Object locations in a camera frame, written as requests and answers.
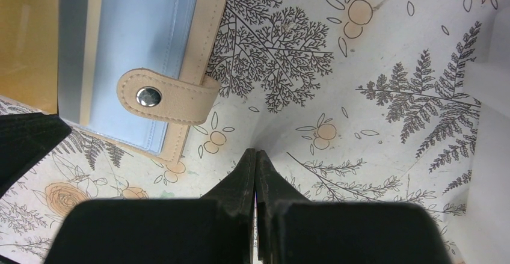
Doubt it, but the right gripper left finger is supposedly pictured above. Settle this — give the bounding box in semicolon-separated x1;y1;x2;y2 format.
45;149;256;263

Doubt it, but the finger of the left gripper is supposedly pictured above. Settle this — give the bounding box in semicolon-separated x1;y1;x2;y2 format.
1;112;72;196

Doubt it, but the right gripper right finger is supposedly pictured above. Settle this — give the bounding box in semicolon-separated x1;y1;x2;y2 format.
255;150;450;263

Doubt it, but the beige card holder wallet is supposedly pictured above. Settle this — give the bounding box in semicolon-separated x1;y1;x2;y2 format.
58;0;226;166

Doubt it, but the white card box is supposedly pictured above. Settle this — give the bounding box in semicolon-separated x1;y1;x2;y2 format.
463;8;509;263

